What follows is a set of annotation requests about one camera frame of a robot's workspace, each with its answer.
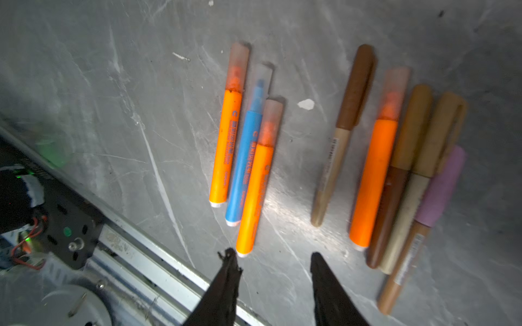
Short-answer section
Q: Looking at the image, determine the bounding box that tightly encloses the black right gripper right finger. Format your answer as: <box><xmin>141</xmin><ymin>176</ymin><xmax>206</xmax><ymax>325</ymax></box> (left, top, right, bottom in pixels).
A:
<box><xmin>310</xmin><ymin>252</ymin><xmax>369</xmax><ymax>326</ymax></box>

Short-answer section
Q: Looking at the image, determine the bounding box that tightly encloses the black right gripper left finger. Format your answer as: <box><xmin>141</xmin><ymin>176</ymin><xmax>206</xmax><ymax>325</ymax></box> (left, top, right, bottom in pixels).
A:
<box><xmin>183</xmin><ymin>248</ymin><xmax>243</xmax><ymax>326</ymax></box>

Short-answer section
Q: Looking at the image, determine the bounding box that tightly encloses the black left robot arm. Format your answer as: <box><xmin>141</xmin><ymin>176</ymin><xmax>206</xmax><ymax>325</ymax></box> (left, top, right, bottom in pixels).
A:
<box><xmin>1</xmin><ymin>142</ymin><xmax>247</xmax><ymax>325</ymax></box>

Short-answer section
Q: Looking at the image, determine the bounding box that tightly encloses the blue highlighter pen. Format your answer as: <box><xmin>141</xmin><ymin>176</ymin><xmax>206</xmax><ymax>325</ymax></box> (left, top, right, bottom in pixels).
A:
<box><xmin>225</xmin><ymin>63</ymin><xmax>273</xmax><ymax>227</ymax></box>

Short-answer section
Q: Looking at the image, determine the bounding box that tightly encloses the white alarm clock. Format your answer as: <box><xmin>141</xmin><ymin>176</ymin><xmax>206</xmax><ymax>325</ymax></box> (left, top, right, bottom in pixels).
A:
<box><xmin>3</xmin><ymin>285</ymin><xmax>112</xmax><ymax>325</ymax></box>

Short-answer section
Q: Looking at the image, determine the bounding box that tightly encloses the lilac cap brown marker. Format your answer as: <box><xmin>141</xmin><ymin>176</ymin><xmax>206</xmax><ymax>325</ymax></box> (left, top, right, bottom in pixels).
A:
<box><xmin>377</xmin><ymin>145</ymin><xmax>466</xmax><ymax>315</ymax></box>

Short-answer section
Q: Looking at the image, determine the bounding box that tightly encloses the dark brown marker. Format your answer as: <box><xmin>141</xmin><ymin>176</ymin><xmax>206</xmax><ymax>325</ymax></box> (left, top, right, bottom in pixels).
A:
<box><xmin>366</xmin><ymin>84</ymin><xmax>433</xmax><ymax>269</ymax></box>

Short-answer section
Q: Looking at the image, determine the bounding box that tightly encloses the tan beige marker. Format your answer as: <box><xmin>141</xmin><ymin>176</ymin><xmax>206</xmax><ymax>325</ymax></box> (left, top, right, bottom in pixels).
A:
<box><xmin>379</xmin><ymin>92</ymin><xmax>469</xmax><ymax>275</ymax></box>

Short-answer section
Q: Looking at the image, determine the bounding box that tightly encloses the brown cap beige marker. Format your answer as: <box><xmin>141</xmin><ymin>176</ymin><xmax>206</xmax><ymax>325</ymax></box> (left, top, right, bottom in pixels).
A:
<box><xmin>311</xmin><ymin>44</ymin><xmax>377</xmax><ymax>228</ymax></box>

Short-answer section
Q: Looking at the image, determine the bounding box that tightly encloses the orange highlighter right group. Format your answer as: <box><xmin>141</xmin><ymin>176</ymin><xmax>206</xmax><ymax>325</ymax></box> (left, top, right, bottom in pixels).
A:
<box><xmin>349</xmin><ymin>67</ymin><xmax>411</xmax><ymax>252</ymax></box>

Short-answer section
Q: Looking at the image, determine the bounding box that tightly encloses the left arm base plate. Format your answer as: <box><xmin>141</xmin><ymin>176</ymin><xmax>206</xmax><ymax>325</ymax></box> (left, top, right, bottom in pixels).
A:
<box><xmin>23</xmin><ymin>161</ymin><xmax>105</xmax><ymax>270</ymax></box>

